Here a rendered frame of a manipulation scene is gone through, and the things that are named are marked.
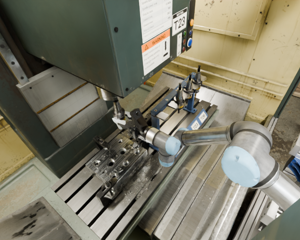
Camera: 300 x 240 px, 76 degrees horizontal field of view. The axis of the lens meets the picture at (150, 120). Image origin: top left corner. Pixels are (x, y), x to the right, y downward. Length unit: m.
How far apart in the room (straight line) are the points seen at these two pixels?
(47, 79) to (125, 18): 0.74
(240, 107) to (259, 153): 1.14
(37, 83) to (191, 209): 1.12
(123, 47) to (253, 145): 0.48
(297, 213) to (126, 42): 0.51
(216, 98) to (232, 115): 0.21
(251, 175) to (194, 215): 0.71
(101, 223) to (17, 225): 0.60
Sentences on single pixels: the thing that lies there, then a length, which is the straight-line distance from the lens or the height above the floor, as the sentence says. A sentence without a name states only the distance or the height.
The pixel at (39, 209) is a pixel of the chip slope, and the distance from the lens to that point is 1.59.
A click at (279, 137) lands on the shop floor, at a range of 2.88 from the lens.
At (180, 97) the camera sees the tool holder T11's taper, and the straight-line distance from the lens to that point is 1.10.
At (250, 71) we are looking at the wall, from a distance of 1.67.
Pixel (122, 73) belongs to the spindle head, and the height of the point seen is 1.63.
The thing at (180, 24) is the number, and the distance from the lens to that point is 0.80.
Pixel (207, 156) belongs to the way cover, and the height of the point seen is 0.74.
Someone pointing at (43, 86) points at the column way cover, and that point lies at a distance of 1.20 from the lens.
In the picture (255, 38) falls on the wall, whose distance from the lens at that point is 1.56.
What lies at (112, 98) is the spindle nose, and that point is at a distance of 0.82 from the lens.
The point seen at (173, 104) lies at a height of 1.22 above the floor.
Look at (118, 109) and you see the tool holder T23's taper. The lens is 0.94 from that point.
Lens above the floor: 1.93
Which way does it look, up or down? 45 degrees down
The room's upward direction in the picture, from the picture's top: 5 degrees counter-clockwise
